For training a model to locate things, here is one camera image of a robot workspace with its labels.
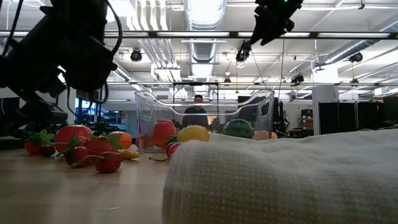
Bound small yellow toy banana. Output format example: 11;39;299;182
117;149;141;161

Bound pink toy peach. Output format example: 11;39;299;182
252;129;279;141

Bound red toy bell pepper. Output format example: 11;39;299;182
152;119;178;149

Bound dark red toy cherry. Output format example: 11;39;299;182
39;145;57;158

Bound small toy strawberry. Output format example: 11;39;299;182
68;133;91;149
136;134;154;151

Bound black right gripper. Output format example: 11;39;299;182
250;0;304;47

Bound toy strawberry with big leaves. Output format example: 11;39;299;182
24;129;56;156

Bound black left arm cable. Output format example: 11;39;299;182
90;0;123;105

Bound black ceiling spotlight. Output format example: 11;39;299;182
290;73;305;85
129;48;143;62
348;52;364;64

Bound black overhead crossbar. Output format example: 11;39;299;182
0;30;398;39

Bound silver ventilation duct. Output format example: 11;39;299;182
183;0;228;78

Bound toy orange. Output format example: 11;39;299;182
107;131;133;150

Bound shelf with red bins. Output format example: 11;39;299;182
300;108;314;129

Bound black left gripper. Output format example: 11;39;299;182
0;0;119;131

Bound black hanging camera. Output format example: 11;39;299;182
235;39;252;68

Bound thin black hanging cable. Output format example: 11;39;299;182
1;0;25;57

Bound striped toy watermelon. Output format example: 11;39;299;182
221;118;255;139

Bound white waffle dish towel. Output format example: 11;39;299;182
161;128;398;224

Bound yellow toy lemon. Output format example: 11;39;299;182
176;124;211;143

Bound black partition panels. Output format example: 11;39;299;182
318;101;385;131

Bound clear plastic tupperware container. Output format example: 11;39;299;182
134;89;275;154

